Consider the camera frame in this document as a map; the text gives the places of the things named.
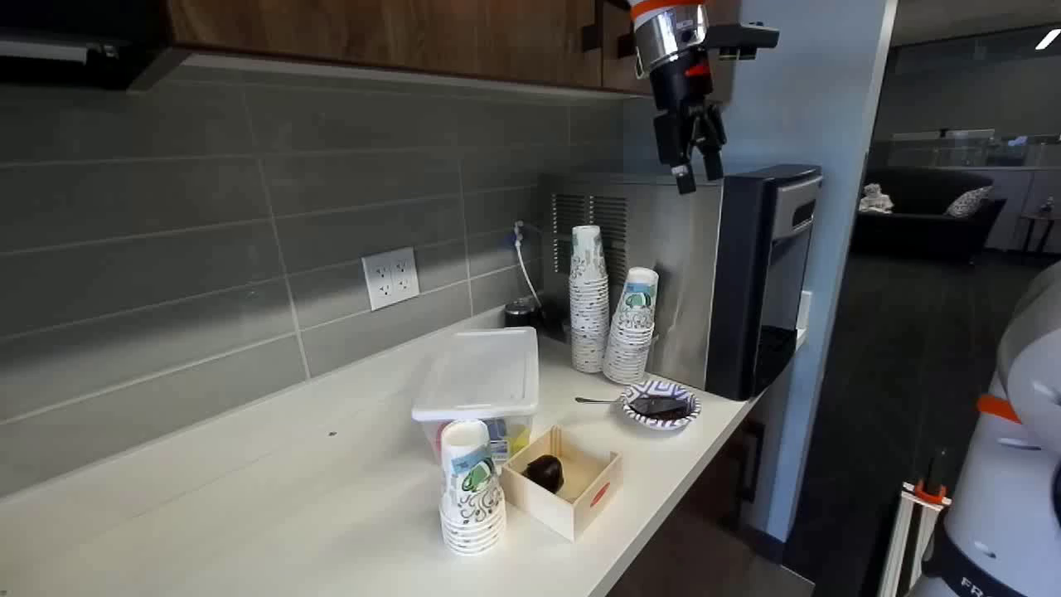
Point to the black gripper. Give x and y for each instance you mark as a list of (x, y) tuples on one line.
[(682, 118)]

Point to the silver spatula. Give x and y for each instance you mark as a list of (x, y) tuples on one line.
[(596, 400)]

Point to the dark food on plate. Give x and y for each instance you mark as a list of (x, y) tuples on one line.
[(661, 406)]

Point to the black silver beverage machine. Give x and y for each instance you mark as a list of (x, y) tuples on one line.
[(764, 277)]

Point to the tall white paper cup stack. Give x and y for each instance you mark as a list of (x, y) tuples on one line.
[(587, 299)]

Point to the paper cup stack blue print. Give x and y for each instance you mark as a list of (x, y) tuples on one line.
[(632, 334)]

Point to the small black silver tap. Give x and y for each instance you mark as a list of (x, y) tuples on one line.
[(532, 317)]

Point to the dark sofa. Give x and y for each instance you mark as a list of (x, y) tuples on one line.
[(917, 233)]

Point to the white pillow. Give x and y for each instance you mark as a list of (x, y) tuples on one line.
[(969, 200)]

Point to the clear container white lid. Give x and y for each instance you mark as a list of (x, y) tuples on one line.
[(483, 376)]

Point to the wooden upper cabinet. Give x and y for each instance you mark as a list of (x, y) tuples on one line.
[(385, 36)]

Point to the small black object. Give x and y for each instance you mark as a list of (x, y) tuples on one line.
[(543, 473)]

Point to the open wooden box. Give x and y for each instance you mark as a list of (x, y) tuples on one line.
[(573, 503)]

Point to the ceiling light strip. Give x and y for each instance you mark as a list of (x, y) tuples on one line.
[(1048, 39)]

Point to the squat printed paper cup stack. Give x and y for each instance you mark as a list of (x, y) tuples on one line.
[(470, 509)]

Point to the white stand orange band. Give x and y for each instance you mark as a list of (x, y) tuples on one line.
[(911, 532)]

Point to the black range hood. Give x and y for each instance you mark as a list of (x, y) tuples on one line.
[(68, 43)]

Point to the white wall outlet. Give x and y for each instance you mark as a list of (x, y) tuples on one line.
[(388, 277)]

